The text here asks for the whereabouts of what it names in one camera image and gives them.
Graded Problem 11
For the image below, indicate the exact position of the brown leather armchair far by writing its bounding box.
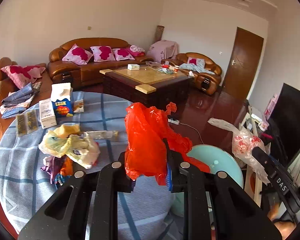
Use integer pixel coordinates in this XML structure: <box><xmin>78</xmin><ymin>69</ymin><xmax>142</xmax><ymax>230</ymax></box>
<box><xmin>161</xmin><ymin>52</ymin><xmax>222</xmax><ymax>95</ymax></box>

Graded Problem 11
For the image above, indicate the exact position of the white tissue box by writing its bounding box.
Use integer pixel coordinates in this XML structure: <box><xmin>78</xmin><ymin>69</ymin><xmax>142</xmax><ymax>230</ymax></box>
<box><xmin>127</xmin><ymin>64</ymin><xmax>140</xmax><ymax>71</ymax></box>

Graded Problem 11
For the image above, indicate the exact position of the white tv stand shelf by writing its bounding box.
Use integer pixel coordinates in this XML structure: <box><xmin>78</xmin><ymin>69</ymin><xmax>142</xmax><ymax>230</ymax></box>
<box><xmin>239</xmin><ymin>105</ymin><xmax>270</xmax><ymax>207</ymax></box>

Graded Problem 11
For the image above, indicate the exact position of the yellow white plastic bag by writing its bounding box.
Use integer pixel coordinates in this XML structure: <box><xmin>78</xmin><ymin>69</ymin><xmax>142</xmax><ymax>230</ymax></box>
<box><xmin>38</xmin><ymin>124</ymin><xmax>101</xmax><ymax>169</ymax></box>

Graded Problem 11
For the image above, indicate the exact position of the dark wood coffee table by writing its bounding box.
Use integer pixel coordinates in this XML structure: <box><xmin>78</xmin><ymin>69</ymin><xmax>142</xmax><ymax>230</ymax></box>
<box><xmin>100</xmin><ymin>66</ymin><xmax>193</xmax><ymax>109</ymax></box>

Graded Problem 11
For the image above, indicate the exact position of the blue plaid tablecloth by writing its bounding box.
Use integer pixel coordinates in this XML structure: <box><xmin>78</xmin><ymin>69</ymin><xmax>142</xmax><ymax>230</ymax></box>
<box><xmin>0</xmin><ymin>90</ymin><xmax>173</xmax><ymax>240</ymax></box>

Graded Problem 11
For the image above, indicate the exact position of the clear gold long wrapper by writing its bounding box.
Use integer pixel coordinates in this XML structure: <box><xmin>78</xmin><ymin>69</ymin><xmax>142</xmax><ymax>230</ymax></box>
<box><xmin>83</xmin><ymin>131</ymin><xmax>119</xmax><ymax>140</ymax></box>

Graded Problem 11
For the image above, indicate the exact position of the tall brown floor vase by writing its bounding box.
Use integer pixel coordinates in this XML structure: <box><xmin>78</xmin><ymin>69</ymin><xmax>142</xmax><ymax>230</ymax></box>
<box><xmin>154</xmin><ymin>25</ymin><xmax>165</xmax><ymax>43</ymax></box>

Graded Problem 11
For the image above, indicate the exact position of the red plastic bag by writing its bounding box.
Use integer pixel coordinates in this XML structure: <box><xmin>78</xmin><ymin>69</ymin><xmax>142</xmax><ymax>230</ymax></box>
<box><xmin>125</xmin><ymin>102</ymin><xmax>210</xmax><ymax>186</ymax></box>

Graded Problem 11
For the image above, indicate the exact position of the folded pink blanket on sofa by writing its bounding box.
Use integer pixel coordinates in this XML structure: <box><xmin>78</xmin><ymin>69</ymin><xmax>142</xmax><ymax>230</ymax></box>
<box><xmin>125</xmin><ymin>45</ymin><xmax>146</xmax><ymax>57</ymax></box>

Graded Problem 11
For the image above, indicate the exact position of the light green trash basin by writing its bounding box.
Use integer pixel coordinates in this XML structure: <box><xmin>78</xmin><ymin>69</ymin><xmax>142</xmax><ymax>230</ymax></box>
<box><xmin>171</xmin><ymin>145</ymin><xmax>244</xmax><ymax>217</ymax></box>

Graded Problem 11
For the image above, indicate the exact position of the brown wooden door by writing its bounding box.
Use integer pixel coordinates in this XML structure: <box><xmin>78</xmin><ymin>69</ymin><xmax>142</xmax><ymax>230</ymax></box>
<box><xmin>223</xmin><ymin>27</ymin><xmax>264</xmax><ymax>101</ymax></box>

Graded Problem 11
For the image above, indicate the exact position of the blue white LOOK carton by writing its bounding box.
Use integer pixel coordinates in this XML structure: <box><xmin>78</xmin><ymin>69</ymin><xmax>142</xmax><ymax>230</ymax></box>
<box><xmin>50</xmin><ymin>82</ymin><xmax>73</xmax><ymax>118</ymax></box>

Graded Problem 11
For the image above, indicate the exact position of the pink cushion on sofa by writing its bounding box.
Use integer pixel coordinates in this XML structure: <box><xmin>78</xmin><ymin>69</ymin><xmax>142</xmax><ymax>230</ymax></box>
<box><xmin>90</xmin><ymin>46</ymin><xmax>115</xmax><ymax>62</ymax></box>
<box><xmin>113</xmin><ymin>48</ymin><xmax>135</xmax><ymax>61</ymax></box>
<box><xmin>62</xmin><ymin>44</ymin><xmax>93</xmax><ymax>66</ymax></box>

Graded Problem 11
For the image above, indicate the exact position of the folded blue plaid cloth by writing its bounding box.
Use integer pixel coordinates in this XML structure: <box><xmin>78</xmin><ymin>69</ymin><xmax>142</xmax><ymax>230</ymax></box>
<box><xmin>0</xmin><ymin>81</ymin><xmax>42</xmax><ymax>119</ymax></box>

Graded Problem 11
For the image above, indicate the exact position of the translucent pink plastic bag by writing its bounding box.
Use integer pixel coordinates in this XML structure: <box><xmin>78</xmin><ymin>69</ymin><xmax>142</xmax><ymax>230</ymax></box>
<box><xmin>207</xmin><ymin>118</ymin><xmax>270</xmax><ymax>185</ymax></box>

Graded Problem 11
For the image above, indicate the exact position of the long brown leather sofa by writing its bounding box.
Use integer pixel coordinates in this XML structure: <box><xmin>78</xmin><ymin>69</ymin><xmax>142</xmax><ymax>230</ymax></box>
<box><xmin>47</xmin><ymin>37</ymin><xmax>153</xmax><ymax>89</ymax></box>

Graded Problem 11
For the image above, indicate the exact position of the pink cloth covered object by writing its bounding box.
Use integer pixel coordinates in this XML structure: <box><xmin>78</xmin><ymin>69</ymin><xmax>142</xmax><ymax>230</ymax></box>
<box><xmin>146</xmin><ymin>40</ymin><xmax>179</xmax><ymax>63</ymax></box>

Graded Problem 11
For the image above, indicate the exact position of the white power cable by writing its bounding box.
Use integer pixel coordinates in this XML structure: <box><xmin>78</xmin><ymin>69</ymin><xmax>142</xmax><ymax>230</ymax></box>
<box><xmin>178</xmin><ymin>122</ymin><xmax>205</xmax><ymax>145</ymax></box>

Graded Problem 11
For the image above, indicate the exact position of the light blanket on far armchair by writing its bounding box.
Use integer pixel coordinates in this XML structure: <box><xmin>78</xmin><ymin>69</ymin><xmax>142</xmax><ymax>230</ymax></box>
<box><xmin>179</xmin><ymin>57</ymin><xmax>214</xmax><ymax>75</ymax></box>

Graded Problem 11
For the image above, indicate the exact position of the dark gold sachet pack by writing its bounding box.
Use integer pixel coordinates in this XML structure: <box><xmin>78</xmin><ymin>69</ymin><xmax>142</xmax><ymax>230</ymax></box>
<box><xmin>15</xmin><ymin>109</ymin><xmax>39</xmax><ymax>137</ymax></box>

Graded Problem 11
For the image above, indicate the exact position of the white rectangular box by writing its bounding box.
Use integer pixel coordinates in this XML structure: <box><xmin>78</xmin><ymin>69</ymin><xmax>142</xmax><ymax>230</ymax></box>
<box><xmin>39</xmin><ymin>99</ymin><xmax>57</xmax><ymax>129</ymax></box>

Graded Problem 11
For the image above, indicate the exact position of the pink cushion on near armchair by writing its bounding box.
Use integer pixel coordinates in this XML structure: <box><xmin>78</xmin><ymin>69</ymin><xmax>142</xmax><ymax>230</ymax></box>
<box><xmin>1</xmin><ymin>65</ymin><xmax>46</xmax><ymax>89</ymax></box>

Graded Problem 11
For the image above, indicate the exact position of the person's right hand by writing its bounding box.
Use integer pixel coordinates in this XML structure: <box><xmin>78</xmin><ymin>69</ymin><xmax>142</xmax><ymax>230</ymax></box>
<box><xmin>267</xmin><ymin>202</ymin><xmax>297</xmax><ymax>240</ymax></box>

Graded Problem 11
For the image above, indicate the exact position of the small brown white snack packet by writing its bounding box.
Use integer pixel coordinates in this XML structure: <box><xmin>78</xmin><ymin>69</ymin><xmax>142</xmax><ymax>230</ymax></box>
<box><xmin>73</xmin><ymin>99</ymin><xmax>84</xmax><ymax>113</ymax></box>

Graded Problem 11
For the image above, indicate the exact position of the purple orange wrapper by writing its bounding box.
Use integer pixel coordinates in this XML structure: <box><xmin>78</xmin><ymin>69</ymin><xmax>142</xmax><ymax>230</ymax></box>
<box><xmin>41</xmin><ymin>155</ymin><xmax>74</xmax><ymax>186</ymax></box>

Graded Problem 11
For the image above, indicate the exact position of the white power strip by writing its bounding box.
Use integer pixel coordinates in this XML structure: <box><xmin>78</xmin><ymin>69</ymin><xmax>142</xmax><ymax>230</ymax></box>
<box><xmin>168</xmin><ymin>119</ymin><xmax>180</xmax><ymax>125</ymax></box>

